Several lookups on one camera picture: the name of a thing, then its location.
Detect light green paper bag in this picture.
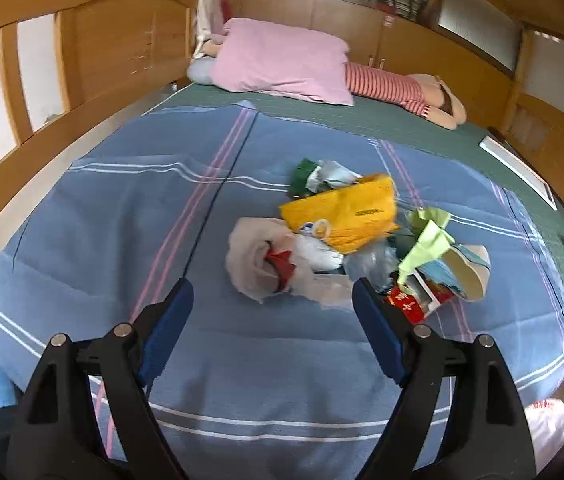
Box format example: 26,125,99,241
397,207,455,286

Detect light blue cushion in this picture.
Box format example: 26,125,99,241
187,55,220,85

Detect striped plush doll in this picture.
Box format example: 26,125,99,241
344,61,468,131

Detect white red printed plastic bag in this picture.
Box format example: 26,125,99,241
524,397,564,461

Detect green foil wrapper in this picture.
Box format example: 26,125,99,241
289,158,320,198

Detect wooden bed footboard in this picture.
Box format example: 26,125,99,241
507,87,564,246

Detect red packet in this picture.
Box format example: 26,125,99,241
264,242,297,293

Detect clear plastic bag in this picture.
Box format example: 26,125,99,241
344,245,403,293

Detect pink pillow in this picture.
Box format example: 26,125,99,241
209,17,355,107

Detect wooden arched bed headboard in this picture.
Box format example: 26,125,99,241
0,0,203,206

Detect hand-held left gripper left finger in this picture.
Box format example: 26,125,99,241
6,277,195,480

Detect frosted glass window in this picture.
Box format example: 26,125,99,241
437,0,520,68

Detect white teal paper bag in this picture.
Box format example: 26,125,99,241
432,242,491,301

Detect white printed plastic wrapper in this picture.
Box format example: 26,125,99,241
294,220,345,271

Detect clear wrapper with blue edge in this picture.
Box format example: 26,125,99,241
307,160,363,193

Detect yellow plastic bag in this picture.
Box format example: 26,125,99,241
280,174,400,255

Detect red white cardboard box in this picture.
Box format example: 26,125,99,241
387,280,455,325

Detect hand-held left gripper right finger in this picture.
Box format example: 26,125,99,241
352,276,538,480

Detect blue striped blanket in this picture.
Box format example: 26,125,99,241
0,100,564,480

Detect dark foil wrapper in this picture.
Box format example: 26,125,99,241
389,230,417,261

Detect white flat frame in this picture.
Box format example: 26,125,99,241
479,136,558,211

